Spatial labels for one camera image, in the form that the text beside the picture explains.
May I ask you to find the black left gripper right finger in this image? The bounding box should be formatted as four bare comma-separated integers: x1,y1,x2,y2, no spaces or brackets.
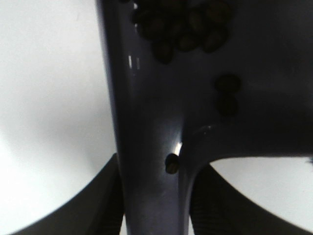
189,165,310,235

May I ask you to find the purple dustpan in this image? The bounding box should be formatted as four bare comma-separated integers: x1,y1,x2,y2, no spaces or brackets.
97,0,313,235

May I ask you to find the pile of coffee beans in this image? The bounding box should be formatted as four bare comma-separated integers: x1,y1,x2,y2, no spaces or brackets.
117,0,242,119

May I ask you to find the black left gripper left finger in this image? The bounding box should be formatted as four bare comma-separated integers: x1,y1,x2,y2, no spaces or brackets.
14,154,125,235

